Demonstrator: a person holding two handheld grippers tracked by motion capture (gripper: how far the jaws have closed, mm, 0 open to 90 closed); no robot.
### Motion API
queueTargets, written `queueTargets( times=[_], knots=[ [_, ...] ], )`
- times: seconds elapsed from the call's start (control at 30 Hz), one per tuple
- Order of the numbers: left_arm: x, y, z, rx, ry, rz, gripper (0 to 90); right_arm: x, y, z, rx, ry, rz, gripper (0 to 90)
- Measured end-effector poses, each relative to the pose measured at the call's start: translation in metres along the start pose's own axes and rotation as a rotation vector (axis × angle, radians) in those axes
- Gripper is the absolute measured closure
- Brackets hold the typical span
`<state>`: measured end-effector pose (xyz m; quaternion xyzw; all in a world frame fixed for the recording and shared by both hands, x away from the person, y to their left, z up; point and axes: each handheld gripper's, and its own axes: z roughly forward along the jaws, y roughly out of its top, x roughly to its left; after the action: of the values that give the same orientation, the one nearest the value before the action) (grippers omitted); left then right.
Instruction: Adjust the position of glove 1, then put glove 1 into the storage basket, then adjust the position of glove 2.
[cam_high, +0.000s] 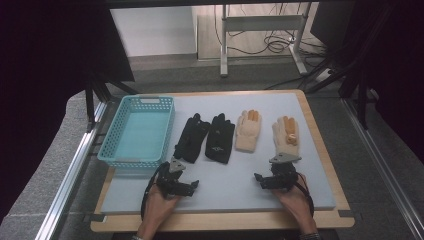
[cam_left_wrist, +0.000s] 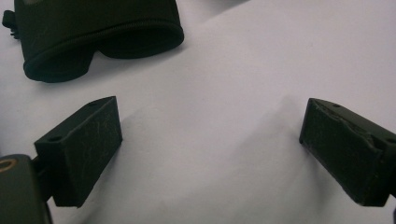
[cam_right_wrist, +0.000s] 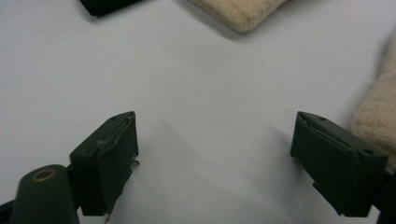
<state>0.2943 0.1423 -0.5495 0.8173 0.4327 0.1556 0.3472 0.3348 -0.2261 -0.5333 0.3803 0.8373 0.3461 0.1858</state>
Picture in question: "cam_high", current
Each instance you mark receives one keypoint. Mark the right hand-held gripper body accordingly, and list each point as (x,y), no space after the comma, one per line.
(283,175)

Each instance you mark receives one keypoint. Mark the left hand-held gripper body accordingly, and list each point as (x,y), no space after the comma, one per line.
(170,181)

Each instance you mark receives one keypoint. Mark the beige glove with orange patch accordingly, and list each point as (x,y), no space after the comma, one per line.
(283,136)

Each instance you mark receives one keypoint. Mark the plain black glove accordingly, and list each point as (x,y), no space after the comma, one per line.
(191,138)

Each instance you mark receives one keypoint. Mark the beige knit glove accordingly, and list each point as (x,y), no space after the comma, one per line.
(248,131)

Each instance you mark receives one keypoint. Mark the turquoise plastic basket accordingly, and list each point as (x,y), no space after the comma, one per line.
(143,136)

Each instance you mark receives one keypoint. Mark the black glove with cuff logo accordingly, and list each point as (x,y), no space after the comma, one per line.
(220,138)

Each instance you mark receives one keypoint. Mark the person's left hand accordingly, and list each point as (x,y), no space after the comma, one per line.
(160,208)

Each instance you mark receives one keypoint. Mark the person's right hand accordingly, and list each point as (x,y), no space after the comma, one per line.
(296,206)

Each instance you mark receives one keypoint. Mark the black tape strip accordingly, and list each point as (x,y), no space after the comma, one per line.
(346,213)

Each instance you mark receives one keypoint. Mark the white power strip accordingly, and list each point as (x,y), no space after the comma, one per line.
(323,75)

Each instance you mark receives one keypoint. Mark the black tripod stand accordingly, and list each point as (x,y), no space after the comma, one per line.
(100,90)

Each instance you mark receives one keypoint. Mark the white panel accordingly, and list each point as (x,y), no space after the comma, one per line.
(153,31)

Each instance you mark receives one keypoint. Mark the dark curtain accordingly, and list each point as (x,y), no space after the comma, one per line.
(393,66)
(50,66)

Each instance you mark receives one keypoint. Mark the aluminium rail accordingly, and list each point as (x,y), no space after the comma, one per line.
(383,166)
(71,176)

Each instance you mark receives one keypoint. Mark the white metal stand frame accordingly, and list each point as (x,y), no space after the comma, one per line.
(263,23)

